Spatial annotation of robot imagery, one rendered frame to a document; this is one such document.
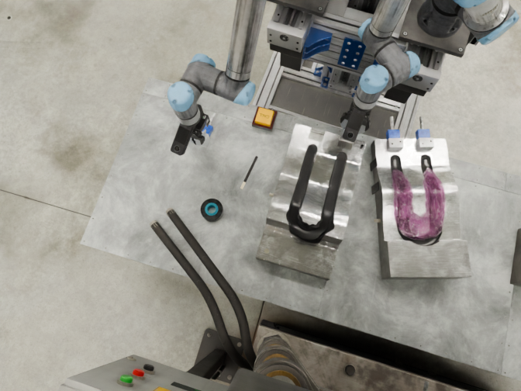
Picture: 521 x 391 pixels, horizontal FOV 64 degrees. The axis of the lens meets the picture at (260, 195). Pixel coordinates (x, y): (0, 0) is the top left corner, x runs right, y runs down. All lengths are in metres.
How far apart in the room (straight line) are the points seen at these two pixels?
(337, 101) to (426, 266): 1.19
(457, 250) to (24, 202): 2.24
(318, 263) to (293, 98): 1.16
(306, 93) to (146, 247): 1.28
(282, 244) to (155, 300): 1.09
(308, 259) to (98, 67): 1.95
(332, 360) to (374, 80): 0.91
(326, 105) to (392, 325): 1.27
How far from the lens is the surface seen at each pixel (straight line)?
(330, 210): 1.41
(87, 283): 2.48
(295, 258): 1.43
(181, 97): 1.25
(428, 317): 1.57
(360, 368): 1.54
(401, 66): 1.35
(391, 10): 1.29
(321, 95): 2.37
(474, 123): 2.78
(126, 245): 1.58
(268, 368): 0.74
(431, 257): 1.47
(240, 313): 1.35
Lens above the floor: 2.28
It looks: 75 degrees down
